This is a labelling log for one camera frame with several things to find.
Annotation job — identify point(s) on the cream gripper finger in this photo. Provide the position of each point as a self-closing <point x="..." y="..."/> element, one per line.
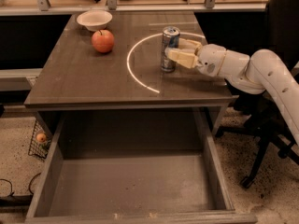
<point x="190" y="46"/>
<point x="186" y="59"/>

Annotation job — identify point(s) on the open grey wooden drawer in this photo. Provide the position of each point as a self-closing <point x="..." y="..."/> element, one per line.
<point x="133" y="167"/>

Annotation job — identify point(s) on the black office chair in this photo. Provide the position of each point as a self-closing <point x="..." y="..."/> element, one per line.
<point x="274" y="120"/>

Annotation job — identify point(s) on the black wire basket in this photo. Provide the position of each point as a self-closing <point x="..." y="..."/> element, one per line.
<point x="38" y="150"/>

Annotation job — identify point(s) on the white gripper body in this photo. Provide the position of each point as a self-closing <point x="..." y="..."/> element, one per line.
<point x="210" y="60"/>

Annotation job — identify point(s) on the white bowl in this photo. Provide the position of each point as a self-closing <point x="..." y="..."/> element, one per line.
<point x="94" y="20"/>

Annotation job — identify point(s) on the blue silver redbull can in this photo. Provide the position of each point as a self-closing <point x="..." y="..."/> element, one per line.
<point x="170" y="38"/>

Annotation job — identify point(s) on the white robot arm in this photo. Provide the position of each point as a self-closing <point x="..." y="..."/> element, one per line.
<point x="263" y="71"/>

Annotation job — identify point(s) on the red apple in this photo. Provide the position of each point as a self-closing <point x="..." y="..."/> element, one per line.
<point x="103" y="41"/>

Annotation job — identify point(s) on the small orange fruit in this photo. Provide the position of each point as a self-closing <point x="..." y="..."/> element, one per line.
<point x="41" y="137"/>

